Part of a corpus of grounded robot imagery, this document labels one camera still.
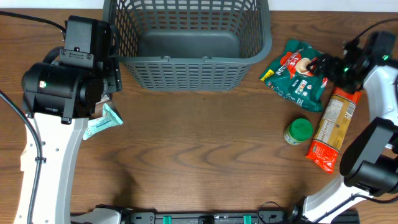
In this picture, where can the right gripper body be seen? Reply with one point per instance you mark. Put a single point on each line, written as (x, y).
(331, 66)

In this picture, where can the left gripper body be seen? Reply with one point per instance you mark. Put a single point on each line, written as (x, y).
(112, 74)

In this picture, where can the green Nescafe 3in1 bag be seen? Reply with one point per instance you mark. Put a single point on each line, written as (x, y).
(289, 77)

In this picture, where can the green lidded jar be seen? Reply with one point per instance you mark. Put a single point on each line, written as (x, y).
(299, 131)

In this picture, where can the grey plastic basket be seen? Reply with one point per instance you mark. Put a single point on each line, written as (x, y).
(205, 45)

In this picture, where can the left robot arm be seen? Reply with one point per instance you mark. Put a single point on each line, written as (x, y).
(60, 95)

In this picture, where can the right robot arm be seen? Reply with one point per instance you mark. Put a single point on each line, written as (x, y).
(365, 173)

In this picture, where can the orange spaghetti packet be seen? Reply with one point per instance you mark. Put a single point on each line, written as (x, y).
(329, 136)

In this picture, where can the teal white small sachet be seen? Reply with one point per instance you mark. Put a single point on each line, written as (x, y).
(108, 119)

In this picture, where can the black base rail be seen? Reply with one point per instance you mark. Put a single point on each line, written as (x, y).
(109, 214)

